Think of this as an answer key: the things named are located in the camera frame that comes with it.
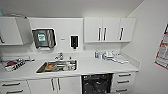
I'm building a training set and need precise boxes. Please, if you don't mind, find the stainless steel dishwasher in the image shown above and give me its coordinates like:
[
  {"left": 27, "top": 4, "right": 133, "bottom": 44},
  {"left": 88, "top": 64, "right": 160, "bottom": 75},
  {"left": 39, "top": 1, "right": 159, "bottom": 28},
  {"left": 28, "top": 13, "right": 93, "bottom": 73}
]
[{"left": 81, "top": 73, "right": 114, "bottom": 94}]

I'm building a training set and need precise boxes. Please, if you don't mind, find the black soap dispenser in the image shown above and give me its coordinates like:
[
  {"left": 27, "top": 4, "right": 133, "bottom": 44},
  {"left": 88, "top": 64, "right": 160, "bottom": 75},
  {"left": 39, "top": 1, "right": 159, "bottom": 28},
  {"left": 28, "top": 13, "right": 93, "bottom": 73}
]
[{"left": 69, "top": 34, "right": 80, "bottom": 50}]

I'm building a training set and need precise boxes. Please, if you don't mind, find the small blue label bottle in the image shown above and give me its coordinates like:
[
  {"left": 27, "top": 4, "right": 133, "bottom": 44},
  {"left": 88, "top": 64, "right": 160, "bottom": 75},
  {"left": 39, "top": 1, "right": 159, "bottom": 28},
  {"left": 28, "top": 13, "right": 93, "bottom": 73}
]
[{"left": 94, "top": 49, "right": 100, "bottom": 59}]

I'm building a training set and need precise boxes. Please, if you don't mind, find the small white bottle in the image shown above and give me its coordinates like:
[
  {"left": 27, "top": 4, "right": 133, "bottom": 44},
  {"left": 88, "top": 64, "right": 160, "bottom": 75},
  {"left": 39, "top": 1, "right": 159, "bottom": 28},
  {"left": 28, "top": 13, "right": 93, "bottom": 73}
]
[{"left": 98, "top": 51, "right": 103, "bottom": 60}]

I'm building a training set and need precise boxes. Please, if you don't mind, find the small chrome sink pump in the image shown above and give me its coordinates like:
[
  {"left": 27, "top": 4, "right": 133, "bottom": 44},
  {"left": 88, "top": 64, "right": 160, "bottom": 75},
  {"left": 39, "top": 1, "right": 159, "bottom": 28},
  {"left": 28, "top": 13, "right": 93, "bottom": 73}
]
[{"left": 68, "top": 55, "right": 73, "bottom": 62}]

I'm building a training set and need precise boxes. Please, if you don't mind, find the white cup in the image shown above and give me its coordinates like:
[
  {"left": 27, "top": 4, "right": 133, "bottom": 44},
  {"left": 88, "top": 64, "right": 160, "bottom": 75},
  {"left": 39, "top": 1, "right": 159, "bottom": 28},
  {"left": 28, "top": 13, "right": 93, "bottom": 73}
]
[{"left": 67, "top": 62, "right": 74, "bottom": 71}]

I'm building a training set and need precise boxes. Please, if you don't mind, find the white plate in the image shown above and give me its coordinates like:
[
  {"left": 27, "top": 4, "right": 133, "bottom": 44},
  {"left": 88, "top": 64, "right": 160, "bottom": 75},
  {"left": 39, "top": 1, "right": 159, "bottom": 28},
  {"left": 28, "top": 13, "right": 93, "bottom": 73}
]
[{"left": 65, "top": 65, "right": 77, "bottom": 72}]

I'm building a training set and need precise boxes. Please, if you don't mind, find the chrome faucet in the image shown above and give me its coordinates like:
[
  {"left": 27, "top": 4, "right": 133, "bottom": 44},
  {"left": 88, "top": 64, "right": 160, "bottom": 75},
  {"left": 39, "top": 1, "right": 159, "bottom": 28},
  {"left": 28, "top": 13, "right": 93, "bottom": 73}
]
[{"left": 54, "top": 52, "right": 65, "bottom": 62}]

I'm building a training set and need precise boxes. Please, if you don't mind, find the brown bowl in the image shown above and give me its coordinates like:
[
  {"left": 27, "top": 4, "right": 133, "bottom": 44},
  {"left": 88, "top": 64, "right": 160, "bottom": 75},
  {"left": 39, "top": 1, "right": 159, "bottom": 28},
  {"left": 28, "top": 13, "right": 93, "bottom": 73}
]
[{"left": 44, "top": 63, "right": 57, "bottom": 72}]

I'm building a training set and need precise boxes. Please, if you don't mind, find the grey paper towel dispenser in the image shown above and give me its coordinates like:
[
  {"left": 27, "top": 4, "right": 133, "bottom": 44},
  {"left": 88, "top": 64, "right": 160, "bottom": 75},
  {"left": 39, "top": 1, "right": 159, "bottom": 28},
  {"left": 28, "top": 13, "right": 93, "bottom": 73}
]
[{"left": 31, "top": 28, "right": 57, "bottom": 51}]

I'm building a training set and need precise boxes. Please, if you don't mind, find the white sink base cabinet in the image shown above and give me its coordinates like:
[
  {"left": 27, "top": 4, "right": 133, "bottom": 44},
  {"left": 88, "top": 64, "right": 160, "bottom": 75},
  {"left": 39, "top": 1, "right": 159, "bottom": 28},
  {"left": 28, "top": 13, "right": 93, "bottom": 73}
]
[{"left": 26, "top": 76, "right": 83, "bottom": 94}]

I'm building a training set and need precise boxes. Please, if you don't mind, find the stainless steel sink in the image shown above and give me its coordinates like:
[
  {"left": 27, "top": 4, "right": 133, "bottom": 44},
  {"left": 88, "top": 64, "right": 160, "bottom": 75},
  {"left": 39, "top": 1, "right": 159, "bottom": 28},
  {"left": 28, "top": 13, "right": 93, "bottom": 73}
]
[{"left": 35, "top": 59, "right": 79, "bottom": 75}]

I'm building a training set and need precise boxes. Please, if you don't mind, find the narrow white drawer stack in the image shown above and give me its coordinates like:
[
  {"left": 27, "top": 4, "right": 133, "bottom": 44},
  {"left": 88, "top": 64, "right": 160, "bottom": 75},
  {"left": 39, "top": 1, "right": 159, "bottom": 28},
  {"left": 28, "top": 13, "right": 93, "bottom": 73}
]
[{"left": 111, "top": 70, "right": 137, "bottom": 94}]

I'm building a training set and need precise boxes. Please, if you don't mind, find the dark dish rack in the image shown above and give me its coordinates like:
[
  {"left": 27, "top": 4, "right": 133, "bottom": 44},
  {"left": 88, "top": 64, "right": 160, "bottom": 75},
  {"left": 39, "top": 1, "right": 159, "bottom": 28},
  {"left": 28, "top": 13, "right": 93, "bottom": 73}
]
[{"left": 0, "top": 57, "right": 35, "bottom": 72}]

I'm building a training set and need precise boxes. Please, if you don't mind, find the wide white drawer stack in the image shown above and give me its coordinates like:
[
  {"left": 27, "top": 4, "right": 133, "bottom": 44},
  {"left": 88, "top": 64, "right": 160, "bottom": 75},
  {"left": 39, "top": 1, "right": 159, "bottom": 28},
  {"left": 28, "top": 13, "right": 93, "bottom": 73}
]
[{"left": 0, "top": 79, "right": 32, "bottom": 94}]

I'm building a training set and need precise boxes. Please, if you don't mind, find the white wall outlet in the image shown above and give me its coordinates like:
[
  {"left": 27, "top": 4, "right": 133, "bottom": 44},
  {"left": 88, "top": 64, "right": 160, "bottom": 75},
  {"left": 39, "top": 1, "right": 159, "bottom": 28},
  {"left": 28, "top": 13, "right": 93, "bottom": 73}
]
[{"left": 83, "top": 44, "right": 89, "bottom": 52}]

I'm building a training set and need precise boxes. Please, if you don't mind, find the small white wall label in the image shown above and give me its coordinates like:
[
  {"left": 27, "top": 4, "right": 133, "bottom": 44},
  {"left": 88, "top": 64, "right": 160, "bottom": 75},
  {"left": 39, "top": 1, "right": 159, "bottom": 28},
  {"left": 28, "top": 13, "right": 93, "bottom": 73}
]
[{"left": 59, "top": 37, "right": 66, "bottom": 42}]

